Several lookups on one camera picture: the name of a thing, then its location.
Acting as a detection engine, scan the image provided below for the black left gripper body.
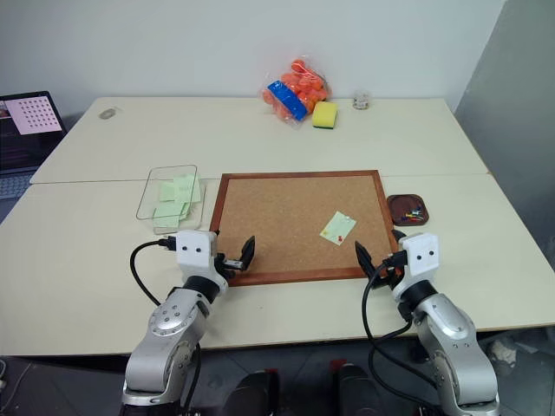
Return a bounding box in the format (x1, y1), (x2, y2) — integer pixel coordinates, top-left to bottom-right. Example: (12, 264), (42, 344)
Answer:
(214, 252), (244, 279)

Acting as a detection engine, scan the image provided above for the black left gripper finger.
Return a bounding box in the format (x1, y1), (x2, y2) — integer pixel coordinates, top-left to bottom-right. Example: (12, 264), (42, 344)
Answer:
(240, 235), (258, 271)

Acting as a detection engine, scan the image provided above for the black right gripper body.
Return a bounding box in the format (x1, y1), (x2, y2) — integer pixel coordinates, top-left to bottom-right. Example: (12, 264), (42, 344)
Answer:
(369, 252), (406, 296)

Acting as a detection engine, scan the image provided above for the wood framed cork board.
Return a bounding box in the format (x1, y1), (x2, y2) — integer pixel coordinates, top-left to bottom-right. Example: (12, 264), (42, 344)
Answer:
(209, 169), (400, 288)

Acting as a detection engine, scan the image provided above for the brown wooden tray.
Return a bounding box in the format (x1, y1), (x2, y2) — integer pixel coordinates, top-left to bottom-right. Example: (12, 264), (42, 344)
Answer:
(386, 193), (431, 228)

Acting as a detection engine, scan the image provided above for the clear plastic container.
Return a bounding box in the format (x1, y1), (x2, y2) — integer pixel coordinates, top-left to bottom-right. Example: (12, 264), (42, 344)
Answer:
(135, 164), (206, 236)

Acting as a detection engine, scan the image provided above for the dark rounded shape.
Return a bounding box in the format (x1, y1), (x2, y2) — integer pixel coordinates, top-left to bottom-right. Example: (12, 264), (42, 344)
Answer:
(330, 358), (379, 416)

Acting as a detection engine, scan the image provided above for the white crumpled paper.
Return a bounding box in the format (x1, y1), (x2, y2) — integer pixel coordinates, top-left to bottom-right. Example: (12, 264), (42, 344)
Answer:
(488, 339), (518, 364)

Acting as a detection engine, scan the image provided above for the yellow green sponge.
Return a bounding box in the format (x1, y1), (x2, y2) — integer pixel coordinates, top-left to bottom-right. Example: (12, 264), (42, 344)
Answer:
(311, 101), (341, 132)

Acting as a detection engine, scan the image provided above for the blue plastic bar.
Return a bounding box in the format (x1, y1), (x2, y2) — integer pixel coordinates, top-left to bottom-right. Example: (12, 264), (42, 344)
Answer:
(266, 80), (310, 121)

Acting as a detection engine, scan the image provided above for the clear bag of orange balls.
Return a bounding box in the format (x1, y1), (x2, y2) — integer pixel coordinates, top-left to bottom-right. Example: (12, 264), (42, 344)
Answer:
(259, 55), (333, 132)

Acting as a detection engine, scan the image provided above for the open grey laptop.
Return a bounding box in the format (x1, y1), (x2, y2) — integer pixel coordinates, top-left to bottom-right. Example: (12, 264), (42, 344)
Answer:
(0, 90), (69, 201)

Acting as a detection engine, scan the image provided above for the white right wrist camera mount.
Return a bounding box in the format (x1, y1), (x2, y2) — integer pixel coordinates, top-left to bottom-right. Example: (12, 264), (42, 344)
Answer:
(398, 232), (441, 288)

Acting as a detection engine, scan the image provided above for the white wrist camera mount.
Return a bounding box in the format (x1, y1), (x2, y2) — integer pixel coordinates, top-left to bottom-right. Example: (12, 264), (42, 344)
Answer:
(174, 230), (219, 283)
(398, 232), (441, 288)

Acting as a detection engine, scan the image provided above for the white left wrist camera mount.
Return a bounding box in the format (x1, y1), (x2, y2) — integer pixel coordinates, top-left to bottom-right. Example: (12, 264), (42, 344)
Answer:
(174, 230), (219, 283)

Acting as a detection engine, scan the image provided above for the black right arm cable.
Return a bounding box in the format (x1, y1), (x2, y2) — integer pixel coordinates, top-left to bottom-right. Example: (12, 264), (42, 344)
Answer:
(362, 250), (435, 387)

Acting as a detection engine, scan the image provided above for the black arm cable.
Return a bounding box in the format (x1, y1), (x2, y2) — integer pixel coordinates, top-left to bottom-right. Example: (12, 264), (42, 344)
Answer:
(129, 237), (177, 307)
(362, 250), (435, 387)

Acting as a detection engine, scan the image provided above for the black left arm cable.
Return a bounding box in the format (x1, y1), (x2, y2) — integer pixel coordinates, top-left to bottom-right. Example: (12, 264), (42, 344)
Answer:
(129, 237), (177, 307)

